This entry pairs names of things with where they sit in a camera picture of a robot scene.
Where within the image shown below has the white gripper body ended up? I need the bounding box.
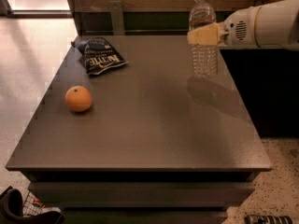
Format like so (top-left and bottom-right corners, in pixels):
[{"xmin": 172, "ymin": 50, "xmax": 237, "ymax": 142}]
[{"xmin": 218, "ymin": 7, "xmax": 261, "ymax": 46}]

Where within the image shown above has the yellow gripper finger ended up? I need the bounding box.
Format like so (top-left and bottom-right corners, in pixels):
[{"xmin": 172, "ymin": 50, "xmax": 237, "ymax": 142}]
[{"xmin": 187, "ymin": 22, "xmax": 220, "ymax": 46}]

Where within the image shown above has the clear plastic water bottle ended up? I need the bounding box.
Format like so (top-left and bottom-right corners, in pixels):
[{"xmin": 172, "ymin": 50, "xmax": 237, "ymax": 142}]
[{"xmin": 187, "ymin": 0, "xmax": 218, "ymax": 78}]

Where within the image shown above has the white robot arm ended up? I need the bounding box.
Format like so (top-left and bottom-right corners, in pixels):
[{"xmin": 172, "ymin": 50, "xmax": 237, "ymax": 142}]
[{"xmin": 187, "ymin": 0, "xmax": 299, "ymax": 50}]

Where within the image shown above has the light wooden shelf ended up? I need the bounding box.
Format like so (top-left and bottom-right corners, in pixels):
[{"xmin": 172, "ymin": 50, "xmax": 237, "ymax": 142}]
[{"xmin": 218, "ymin": 45, "xmax": 299, "ymax": 51}]

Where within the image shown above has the black Kettle chips bag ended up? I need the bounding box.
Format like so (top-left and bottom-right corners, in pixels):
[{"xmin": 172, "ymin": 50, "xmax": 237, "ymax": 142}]
[{"xmin": 72, "ymin": 37, "xmax": 127, "ymax": 76}]

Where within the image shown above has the dark grey table cabinet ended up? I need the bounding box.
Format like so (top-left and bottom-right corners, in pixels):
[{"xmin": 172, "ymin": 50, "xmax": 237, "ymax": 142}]
[{"xmin": 7, "ymin": 36, "xmax": 271, "ymax": 224}]

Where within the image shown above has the orange fruit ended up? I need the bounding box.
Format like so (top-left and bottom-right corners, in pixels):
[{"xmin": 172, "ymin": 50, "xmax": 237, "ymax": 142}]
[{"xmin": 65, "ymin": 86, "xmax": 93, "ymax": 112}]

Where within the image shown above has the black cylindrical floor object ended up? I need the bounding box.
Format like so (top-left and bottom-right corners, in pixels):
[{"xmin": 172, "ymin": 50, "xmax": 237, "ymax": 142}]
[{"xmin": 245, "ymin": 215, "xmax": 299, "ymax": 224}]

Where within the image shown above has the left metal bracket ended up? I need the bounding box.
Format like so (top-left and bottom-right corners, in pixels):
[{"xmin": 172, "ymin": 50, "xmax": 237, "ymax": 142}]
[{"xmin": 109, "ymin": 0, "xmax": 125, "ymax": 35}]

